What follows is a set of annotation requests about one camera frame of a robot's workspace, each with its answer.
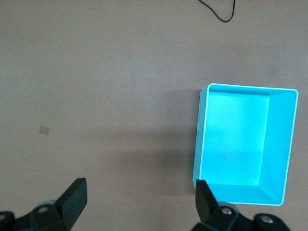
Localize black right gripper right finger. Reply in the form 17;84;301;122
191;179;292;231

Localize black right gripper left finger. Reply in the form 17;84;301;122
0;177;87;231

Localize blue plastic bin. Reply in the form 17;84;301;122
192;83;299;207

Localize thin black looped cable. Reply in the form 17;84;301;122
198;0;237;23

